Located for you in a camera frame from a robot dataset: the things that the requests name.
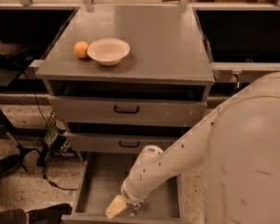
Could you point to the black device on stand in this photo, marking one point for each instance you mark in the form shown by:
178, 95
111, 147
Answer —
14, 57

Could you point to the grey open bottom drawer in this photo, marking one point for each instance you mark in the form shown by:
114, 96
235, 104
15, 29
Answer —
101, 179

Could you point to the black shoe upper left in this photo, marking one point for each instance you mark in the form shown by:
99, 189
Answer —
9, 164

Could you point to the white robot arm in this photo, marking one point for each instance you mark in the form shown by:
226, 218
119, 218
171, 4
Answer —
238, 143

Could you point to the grey middle drawer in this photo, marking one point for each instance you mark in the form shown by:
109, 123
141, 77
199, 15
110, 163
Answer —
109, 143

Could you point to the black middle drawer handle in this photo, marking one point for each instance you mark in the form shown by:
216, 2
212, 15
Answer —
129, 144

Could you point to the grey drawer cabinet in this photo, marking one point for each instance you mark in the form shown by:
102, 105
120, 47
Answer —
167, 61

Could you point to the black drawer handle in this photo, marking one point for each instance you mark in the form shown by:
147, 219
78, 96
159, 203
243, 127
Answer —
126, 111
129, 144

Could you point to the black shoe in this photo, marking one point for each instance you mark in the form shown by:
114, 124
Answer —
9, 164
49, 215

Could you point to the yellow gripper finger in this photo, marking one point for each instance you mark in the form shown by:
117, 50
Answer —
117, 206

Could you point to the black top drawer handle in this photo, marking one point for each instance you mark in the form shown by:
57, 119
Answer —
126, 111

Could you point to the grey top drawer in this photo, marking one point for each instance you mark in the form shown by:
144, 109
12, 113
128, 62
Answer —
152, 112

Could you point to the clear plastic water bottle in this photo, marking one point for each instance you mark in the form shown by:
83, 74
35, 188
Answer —
137, 207

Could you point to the black tripod stand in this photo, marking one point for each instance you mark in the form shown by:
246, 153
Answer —
12, 132

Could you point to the orange fruit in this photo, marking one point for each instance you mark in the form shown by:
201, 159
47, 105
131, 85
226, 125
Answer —
80, 49

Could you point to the green packet on floor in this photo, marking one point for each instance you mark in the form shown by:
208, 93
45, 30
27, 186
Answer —
55, 140

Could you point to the white paper bowl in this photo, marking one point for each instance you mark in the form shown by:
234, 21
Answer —
108, 51

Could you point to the black shoe lower left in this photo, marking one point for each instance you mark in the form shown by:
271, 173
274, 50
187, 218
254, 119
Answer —
49, 215

